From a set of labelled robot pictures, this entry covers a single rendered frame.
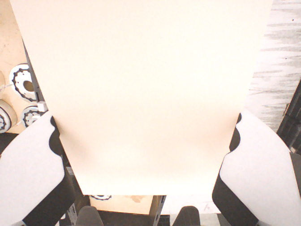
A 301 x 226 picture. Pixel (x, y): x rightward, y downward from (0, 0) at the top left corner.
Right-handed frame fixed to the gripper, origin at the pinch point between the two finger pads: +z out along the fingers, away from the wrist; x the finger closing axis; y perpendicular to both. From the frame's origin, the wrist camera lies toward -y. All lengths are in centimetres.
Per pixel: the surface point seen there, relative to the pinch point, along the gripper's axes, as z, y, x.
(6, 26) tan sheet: 26.9, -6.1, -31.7
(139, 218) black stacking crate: 24, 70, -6
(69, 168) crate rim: 16.6, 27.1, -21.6
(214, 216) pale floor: 108, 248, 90
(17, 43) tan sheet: 26.8, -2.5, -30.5
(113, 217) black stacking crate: 24, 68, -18
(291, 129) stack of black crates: 66, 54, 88
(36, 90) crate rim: 16.7, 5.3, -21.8
